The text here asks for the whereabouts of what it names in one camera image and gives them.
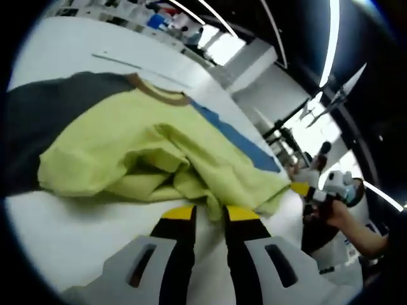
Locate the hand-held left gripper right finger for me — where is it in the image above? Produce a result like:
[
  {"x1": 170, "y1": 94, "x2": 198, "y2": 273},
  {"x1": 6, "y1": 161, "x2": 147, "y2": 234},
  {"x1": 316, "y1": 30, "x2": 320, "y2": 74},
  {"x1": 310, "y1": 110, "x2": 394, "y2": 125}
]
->
[{"x1": 222, "y1": 205, "x2": 335, "y2": 305}]

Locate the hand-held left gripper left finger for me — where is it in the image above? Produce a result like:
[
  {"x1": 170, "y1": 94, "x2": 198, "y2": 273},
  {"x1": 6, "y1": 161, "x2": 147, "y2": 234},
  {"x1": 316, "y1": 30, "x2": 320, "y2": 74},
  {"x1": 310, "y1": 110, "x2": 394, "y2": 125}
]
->
[{"x1": 62, "y1": 205, "x2": 198, "y2": 305}]

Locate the yellow blue grey garment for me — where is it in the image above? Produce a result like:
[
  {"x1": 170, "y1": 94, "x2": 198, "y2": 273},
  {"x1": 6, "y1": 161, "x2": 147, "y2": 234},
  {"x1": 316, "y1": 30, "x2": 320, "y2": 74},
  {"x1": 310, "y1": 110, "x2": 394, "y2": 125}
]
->
[{"x1": 4, "y1": 71, "x2": 292, "y2": 223}]

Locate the person's right hand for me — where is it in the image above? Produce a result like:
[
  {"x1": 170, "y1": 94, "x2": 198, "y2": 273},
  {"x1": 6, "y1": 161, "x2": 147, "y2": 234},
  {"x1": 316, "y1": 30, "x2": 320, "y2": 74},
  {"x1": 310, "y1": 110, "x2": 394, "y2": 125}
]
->
[{"x1": 305, "y1": 197, "x2": 347, "y2": 228}]

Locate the black metal stand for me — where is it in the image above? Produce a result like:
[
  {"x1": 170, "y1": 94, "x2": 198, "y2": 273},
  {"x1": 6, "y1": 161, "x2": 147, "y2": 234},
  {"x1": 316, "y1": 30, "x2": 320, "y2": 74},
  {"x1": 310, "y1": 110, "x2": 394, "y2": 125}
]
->
[{"x1": 263, "y1": 117, "x2": 306, "y2": 153}]

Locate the white square pillar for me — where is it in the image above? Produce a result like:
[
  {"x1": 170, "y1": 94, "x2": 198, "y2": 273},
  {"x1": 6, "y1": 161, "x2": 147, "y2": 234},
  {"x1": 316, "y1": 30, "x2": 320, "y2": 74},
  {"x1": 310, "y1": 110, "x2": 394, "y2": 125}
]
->
[{"x1": 227, "y1": 41, "x2": 276, "y2": 95}]

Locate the blue plastic bin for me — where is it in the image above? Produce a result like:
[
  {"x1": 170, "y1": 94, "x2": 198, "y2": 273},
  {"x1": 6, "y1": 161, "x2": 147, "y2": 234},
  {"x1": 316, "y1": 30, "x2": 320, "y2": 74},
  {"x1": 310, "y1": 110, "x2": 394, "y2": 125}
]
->
[{"x1": 147, "y1": 13, "x2": 167, "y2": 30}]

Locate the white workbench row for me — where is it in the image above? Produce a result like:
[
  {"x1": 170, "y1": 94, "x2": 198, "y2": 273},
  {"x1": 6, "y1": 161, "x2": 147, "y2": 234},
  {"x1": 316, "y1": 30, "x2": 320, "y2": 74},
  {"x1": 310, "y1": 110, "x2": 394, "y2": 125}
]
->
[{"x1": 53, "y1": 0, "x2": 217, "y2": 64}]

